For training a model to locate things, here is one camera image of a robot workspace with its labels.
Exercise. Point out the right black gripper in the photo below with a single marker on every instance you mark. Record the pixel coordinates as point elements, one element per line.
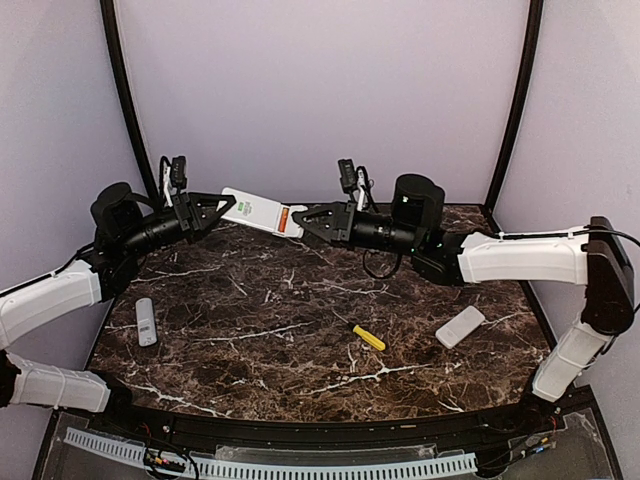
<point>335,230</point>

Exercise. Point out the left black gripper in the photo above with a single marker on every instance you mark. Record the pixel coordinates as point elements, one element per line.
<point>200,222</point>

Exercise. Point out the white remote with battery bay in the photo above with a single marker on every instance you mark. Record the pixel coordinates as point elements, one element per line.
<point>264,214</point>

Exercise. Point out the yellow handled screwdriver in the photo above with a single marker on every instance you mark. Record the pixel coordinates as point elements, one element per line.
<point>364,334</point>

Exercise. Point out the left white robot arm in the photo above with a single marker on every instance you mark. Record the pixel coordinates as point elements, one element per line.
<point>96,273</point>

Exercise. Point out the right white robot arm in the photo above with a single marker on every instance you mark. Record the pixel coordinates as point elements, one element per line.
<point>591,256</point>

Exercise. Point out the grey remote control left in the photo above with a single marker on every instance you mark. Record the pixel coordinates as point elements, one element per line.
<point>146,322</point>

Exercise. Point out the white remote control right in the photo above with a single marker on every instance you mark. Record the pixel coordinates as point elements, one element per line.
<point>459,327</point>

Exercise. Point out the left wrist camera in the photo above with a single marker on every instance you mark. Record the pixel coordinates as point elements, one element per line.
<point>172,177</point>

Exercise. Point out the black front rail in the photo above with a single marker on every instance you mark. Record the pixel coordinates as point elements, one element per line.
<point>482,429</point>

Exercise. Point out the left black frame post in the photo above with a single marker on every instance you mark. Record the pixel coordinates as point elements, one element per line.
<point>124,93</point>

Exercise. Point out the black frame post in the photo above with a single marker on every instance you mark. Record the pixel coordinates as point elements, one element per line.
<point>124,93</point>
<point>526,64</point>

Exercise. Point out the white slotted cable duct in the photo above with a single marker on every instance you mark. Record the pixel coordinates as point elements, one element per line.
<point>252,463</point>

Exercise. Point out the right black frame post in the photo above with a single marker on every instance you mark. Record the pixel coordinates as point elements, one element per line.
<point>526,64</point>

